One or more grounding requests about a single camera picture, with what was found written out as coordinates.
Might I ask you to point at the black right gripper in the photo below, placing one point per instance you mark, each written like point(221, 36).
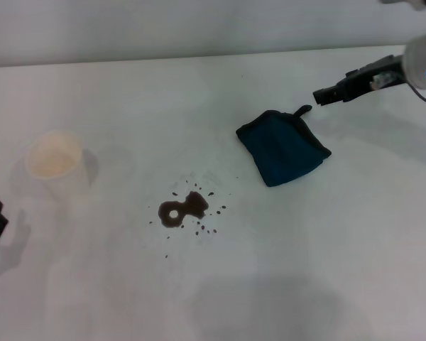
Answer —
point(369, 76)

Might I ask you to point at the blue rag with black trim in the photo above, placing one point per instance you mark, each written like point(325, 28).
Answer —
point(282, 149)

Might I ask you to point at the white paper cup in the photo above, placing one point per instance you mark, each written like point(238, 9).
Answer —
point(55, 156)

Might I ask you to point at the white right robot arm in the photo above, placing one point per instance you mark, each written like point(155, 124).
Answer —
point(422, 57)

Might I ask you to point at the black water stain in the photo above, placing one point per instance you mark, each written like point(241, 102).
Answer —
point(193, 207)

